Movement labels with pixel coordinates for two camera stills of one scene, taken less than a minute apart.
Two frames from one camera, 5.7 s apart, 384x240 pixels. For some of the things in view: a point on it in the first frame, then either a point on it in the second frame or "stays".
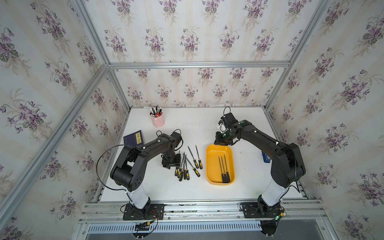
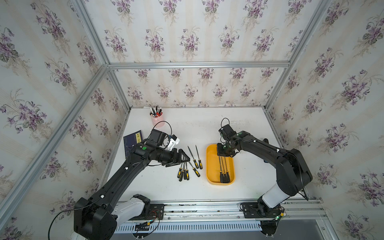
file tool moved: [224, 174] stays
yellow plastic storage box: [213, 171] stays
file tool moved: [227, 172] stays
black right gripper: [217, 140] -> [219, 153]
